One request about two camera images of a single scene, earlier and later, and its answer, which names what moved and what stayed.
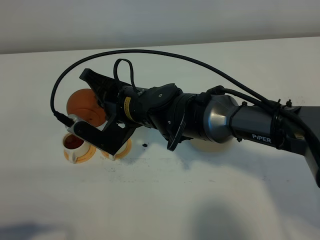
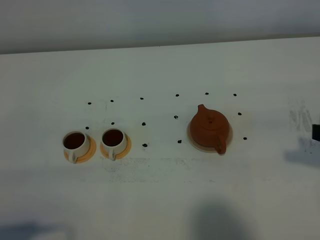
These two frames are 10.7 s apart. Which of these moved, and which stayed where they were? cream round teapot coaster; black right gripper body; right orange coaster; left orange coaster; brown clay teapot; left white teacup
Moved: black right gripper body; brown clay teapot
Stayed: cream round teapot coaster; left white teacup; right orange coaster; left orange coaster
